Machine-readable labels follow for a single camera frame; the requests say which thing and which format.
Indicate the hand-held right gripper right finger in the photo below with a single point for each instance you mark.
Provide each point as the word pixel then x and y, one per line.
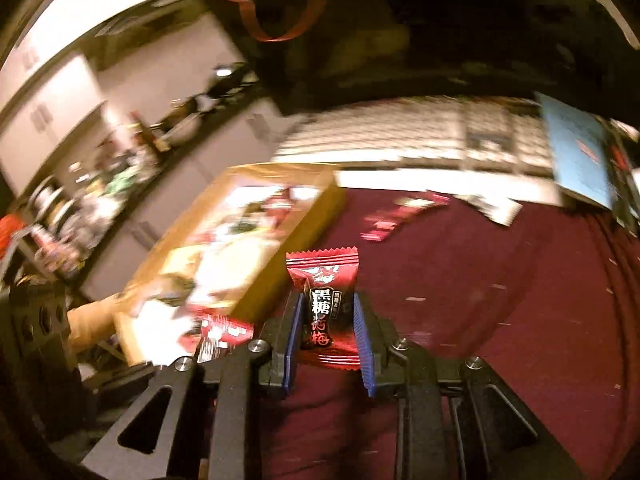
pixel 362 350

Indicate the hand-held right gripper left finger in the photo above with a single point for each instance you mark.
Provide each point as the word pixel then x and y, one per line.
pixel 295 345

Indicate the red black candy packet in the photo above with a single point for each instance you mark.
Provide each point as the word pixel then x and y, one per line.
pixel 225 332
pixel 322 280

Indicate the gold cardboard box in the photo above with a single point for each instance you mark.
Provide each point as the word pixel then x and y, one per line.
pixel 312 210

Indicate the red wrapper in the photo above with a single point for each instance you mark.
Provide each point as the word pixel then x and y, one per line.
pixel 400 212

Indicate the maroon tablecloth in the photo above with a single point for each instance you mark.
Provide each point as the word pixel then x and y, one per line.
pixel 500 285

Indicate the white grey keyboard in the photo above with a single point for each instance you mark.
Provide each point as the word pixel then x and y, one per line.
pixel 400 130

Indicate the blue booklet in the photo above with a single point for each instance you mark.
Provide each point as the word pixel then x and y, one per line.
pixel 575 150

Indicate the black computer monitor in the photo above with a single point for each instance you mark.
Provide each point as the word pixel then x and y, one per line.
pixel 400 35

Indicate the orange band loop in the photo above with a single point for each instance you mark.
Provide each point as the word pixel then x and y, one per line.
pixel 312 5

